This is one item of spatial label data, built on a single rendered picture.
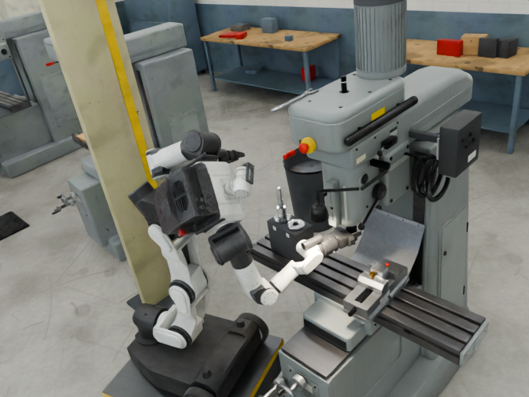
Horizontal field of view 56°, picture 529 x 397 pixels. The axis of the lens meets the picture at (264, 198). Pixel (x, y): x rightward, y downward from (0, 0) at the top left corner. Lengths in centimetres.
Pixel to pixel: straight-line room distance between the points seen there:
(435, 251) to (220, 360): 122
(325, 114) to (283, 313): 217
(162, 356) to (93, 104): 154
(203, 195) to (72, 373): 219
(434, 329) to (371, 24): 125
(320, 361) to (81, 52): 215
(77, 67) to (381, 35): 184
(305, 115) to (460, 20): 473
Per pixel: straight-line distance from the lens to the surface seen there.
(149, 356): 285
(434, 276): 274
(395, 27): 204
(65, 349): 401
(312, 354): 239
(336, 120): 177
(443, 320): 228
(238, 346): 272
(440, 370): 313
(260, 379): 282
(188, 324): 262
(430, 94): 234
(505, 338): 360
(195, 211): 186
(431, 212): 250
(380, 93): 195
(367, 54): 206
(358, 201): 207
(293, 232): 245
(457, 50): 585
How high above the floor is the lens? 254
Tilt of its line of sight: 30 degrees down
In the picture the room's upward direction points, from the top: 9 degrees counter-clockwise
